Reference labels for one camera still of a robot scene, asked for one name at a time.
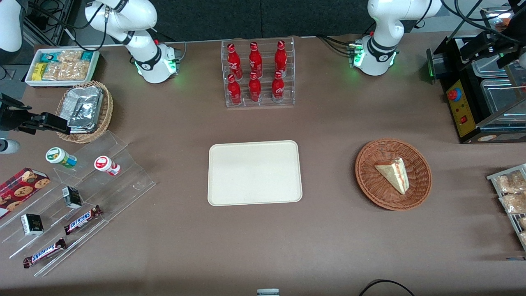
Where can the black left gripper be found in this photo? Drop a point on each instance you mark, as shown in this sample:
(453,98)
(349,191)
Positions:
(504,30)

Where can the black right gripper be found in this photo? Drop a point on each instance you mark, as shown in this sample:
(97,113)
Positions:
(11,121)

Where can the triangle sandwich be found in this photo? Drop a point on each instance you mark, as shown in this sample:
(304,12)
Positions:
(394,174)

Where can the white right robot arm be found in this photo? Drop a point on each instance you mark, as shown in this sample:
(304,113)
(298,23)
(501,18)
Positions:
(144,61)

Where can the oval light wicker basket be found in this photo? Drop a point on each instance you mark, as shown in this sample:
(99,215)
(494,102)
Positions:
(106,111)

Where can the grey snack display tray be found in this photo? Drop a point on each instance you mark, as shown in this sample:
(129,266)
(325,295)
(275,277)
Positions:
(493,177)

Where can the round brown wicker basket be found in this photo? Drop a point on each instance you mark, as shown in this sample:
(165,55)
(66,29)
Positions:
(372,185)

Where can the beige plastic tray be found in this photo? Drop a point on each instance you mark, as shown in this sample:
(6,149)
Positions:
(254,172)

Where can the metal warmer pan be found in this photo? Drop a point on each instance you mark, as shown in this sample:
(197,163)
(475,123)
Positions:
(487,68)
(501,96)

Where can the silver foil pack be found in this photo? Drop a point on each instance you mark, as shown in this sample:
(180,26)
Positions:
(82,128)
(86,105)

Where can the green-lid white drink bottle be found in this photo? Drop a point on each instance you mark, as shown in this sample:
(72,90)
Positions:
(61,157)

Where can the clear nut snack bag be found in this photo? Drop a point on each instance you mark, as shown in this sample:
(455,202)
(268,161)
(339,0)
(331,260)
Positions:
(70,56)
(51,71)
(74,70)

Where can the yellow snack pack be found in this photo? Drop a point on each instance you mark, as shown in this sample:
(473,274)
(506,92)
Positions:
(38,72)

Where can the teal snack pack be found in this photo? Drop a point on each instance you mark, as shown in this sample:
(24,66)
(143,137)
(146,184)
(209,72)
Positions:
(47,57)
(86,56)

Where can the black food warmer cabinet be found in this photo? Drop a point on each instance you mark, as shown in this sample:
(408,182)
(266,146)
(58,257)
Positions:
(462,111)

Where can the red-lid white drink bottle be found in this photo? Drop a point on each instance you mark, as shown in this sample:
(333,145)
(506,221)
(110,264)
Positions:
(106,165)

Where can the white rectangular snack bin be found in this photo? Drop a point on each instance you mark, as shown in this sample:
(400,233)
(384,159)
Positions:
(95,65)

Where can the red cookie box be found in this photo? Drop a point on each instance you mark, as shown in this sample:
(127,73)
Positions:
(20,191)

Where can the small black carton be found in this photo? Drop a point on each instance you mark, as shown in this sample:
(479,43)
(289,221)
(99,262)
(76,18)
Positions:
(32,224)
(72,197)

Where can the clear acrylic tiered stand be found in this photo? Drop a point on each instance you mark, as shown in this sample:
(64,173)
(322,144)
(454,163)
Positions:
(123,181)

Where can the Snickers chocolate bar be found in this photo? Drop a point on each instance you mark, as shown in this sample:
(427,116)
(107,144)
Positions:
(82,220)
(44,253)

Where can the clear cracker snack bag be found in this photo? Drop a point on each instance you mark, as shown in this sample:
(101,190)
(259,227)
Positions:
(522,223)
(523,237)
(511,182)
(514,203)

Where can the red cola bottle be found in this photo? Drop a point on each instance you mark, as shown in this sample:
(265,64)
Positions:
(278,88)
(234,91)
(281,58)
(254,89)
(234,61)
(255,61)

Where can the clear acrylic bottle rack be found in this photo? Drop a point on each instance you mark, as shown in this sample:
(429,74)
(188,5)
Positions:
(265,100)

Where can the dark partition panel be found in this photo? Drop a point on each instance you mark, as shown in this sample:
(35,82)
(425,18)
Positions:
(263,18)

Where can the grey white capped object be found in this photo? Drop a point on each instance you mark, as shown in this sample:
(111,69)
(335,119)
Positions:
(268,292)

